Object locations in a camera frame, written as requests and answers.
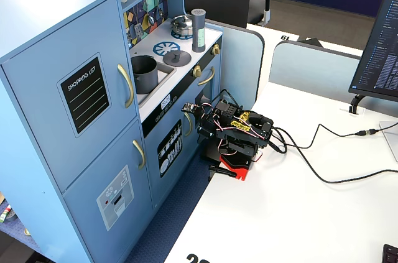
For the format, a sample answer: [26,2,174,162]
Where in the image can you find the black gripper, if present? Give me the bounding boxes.
[197,109,226,149]

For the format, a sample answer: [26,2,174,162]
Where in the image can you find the gray salt shaker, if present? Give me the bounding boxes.
[190,8,207,53]

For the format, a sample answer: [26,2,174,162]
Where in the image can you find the gray pot lid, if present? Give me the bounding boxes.
[162,50,192,67]

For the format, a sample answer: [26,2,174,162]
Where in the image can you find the gray toy cooking pot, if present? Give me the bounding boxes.
[130,54,159,95]

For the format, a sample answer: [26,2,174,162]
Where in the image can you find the light blue desk divider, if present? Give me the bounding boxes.
[269,40,398,118]
[203,20,266,102]

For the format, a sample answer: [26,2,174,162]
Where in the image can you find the steel pot with lid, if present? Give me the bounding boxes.
[170,14,194,37]

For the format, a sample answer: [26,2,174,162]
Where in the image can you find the black Dell monitor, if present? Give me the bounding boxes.
[182,0,252,29]

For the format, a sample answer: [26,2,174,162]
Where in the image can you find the black flat object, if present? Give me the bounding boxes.
[300,37,326,49]

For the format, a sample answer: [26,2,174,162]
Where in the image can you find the blue toy kitchen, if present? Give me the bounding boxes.
[0,0,223,263]

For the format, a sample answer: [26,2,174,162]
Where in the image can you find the gray monitor stand base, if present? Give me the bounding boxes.
[378,119,398,163]

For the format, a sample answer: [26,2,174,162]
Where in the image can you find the lit computer monitor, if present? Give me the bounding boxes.
[348,0,398,103]

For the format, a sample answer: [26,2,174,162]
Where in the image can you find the small colourful box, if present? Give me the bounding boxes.
[0,203,13,223]

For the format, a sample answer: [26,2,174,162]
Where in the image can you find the black keyboard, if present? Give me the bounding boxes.
[381,243,398,263]

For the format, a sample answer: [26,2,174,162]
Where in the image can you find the white red servo wires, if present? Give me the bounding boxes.
[200,103,268,155]

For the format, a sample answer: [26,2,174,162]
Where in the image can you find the gold dishwasher door handle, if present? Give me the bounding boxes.
[183,112,193,137]

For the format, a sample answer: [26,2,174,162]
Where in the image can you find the red robot base plate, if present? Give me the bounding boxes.
[219,154,251,182]

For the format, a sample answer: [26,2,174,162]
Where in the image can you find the gold oven door handle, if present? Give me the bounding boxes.
[197,66,216,86]

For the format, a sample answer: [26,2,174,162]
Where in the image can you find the gold freezer door handle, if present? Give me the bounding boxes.
[132,139,146,170]

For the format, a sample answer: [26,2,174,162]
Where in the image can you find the gold fridge door handle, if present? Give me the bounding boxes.
[117,63,135,109]

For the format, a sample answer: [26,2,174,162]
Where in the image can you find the long black cable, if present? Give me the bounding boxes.
[270,126,398,185]

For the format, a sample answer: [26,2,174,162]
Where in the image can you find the black cable with connector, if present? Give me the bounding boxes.
[267,118,398,155]

